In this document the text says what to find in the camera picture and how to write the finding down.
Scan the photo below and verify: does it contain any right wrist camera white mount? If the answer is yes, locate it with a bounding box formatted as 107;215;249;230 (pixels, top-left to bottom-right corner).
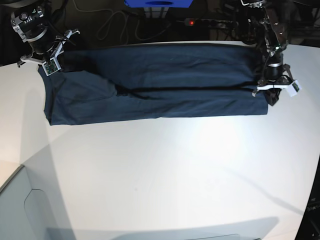
17;29;80;76

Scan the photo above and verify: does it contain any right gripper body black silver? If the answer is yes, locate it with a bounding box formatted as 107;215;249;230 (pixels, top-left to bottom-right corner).
10;6;62;55

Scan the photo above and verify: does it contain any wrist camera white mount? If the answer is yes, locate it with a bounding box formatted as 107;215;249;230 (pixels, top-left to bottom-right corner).
17;29;80;76
252;63;302;97

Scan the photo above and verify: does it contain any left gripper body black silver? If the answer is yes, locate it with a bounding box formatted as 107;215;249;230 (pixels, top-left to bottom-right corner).
263;56;284;84

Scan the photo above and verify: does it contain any grey coiled cable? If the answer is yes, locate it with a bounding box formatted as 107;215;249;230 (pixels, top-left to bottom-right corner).
96;8;173;43

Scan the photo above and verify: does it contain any blue box on stand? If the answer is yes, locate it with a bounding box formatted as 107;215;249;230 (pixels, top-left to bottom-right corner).
124;0;193;8

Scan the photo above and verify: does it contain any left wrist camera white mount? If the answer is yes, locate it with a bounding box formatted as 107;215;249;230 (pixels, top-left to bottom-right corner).
252;63;302;97

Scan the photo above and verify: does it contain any power strip with red switch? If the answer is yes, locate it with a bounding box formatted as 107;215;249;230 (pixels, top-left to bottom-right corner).
183;18;239;30

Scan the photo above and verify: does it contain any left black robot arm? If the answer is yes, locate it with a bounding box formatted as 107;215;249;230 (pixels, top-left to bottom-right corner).
241;0;294;106

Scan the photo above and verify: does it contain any dark blue T-shirt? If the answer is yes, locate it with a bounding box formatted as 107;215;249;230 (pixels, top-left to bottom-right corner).
38;43;268;126

